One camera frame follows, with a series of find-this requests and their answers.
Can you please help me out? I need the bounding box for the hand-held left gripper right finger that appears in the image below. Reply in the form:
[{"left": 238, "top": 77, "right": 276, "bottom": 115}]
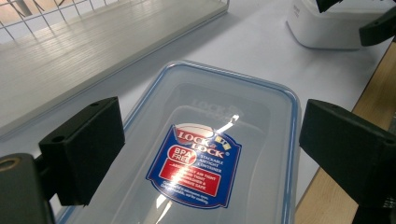
[{"left": 299, "top": 99, "right": 396, "bottom": 208}]

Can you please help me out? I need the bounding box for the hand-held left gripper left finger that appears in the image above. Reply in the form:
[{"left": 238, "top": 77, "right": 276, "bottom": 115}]
[{"left": 38, "top": 96, "right": 126, "bottom": 206}]

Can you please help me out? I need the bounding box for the white square container with lid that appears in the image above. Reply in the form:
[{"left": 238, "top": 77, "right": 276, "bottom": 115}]
[{"left": 286, "top": 0, "right": 394, "bottom": 50}]

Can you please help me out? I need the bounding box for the clear plastic container lid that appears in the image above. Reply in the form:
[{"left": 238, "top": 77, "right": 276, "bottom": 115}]
[{"left": 55, "top": 60, "right": 303, "bottom": 224}]

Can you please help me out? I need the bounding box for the white ribbed board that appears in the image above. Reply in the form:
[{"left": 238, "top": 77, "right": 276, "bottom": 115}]
[{"left": 0, "top": 0, "right": 231, "bottom": 138}]

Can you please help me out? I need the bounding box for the white wire grid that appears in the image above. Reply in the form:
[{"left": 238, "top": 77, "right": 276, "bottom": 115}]
[{"left": 0, "top": 0, "right": 125, "bottom": 43}]

